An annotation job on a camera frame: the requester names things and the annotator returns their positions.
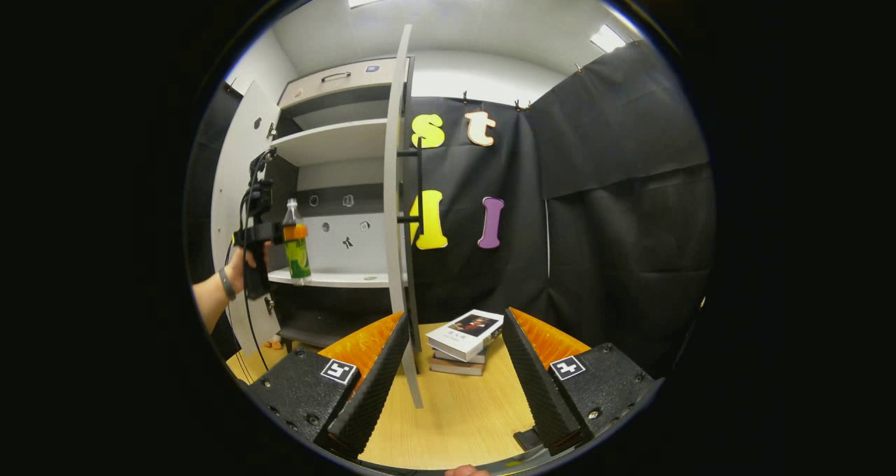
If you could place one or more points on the white cover book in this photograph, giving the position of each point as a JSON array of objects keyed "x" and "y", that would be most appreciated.
[{"x": 465, "y": 332}]

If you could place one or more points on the grey cabinet door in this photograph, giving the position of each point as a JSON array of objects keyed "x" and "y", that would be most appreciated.
[
  {"x": 395, "y": 217},
  {"x": 234, "y": 182}
]

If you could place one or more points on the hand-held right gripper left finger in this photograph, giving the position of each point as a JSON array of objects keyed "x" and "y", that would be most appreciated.
[{"x": 374, "y": 385}]

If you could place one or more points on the black backdrop cloth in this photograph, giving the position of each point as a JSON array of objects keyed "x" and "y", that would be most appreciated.
[{"x": 616, "y": 252}]

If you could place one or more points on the thin grey book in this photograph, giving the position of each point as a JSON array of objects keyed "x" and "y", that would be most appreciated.
[{"x": 462, "y": 357}]

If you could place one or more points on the clear bottle with green label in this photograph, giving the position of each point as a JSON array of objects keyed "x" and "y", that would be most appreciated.
[{"x": 297, "y": 259}]

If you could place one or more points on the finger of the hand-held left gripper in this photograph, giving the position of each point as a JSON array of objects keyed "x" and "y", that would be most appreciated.
[{"x": 294, "y": 232}]

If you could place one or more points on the grey cabinet with shelves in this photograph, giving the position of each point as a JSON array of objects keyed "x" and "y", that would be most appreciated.
[{"x": 336, "y": 143}]

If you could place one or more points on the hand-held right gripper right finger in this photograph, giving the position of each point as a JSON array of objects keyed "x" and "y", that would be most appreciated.
[{"x": 535, "y": 385}]

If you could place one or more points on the brown edged book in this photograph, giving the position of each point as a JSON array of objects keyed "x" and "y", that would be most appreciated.
[{"x": 455, "y": 367}]

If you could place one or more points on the small ceiling light panel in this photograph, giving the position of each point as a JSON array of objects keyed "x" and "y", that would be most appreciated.
[{"x": 607, "y": 38}]

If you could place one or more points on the grey wristband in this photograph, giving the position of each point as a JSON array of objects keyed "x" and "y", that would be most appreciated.
[{"x": 226, "y": 283}]

